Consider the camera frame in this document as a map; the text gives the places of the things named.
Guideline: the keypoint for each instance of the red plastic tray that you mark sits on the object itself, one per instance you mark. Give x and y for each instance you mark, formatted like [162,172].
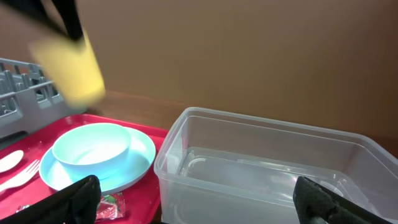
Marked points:
[142,199]

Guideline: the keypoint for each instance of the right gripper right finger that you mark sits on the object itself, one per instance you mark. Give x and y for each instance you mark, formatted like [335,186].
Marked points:
[316,204]

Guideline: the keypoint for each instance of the grey dishwasher rack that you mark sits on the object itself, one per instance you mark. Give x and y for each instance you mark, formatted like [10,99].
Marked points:
[29,101]

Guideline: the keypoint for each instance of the light blue plate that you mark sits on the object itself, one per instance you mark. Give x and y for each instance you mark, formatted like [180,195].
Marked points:
[140,158]

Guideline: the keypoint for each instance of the red candy wrapper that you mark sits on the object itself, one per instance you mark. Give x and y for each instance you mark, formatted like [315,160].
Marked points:
[110,207]

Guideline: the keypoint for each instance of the clear plastic bin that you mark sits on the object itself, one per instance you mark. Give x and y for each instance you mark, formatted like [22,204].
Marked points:
[220,167]

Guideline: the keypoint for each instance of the white plastic fork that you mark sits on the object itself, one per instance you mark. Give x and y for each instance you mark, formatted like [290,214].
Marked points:
[23,177]

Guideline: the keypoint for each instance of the white plastic spoon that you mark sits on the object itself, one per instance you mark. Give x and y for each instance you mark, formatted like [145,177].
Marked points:
[11,160]

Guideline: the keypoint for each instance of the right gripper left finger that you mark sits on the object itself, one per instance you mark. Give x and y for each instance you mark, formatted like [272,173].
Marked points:
[75,204]

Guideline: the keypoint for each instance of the yellow plastic cup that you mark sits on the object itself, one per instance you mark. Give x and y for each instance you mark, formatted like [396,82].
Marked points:
[73,68]

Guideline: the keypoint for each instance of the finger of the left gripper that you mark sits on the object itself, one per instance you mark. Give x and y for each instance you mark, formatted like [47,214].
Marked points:
[35,11]
[69,14]

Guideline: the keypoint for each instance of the light blue bowl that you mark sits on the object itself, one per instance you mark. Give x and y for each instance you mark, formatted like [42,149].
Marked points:
[94,149]

